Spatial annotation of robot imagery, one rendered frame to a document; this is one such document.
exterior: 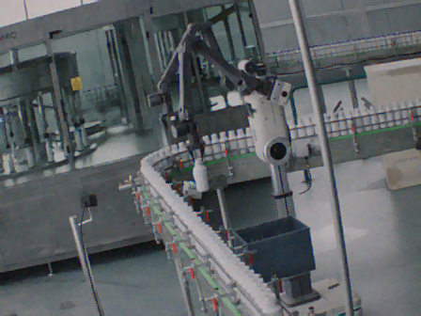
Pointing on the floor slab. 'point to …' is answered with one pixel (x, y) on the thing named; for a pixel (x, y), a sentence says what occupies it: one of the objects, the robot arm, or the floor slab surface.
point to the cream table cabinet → (387, 86)
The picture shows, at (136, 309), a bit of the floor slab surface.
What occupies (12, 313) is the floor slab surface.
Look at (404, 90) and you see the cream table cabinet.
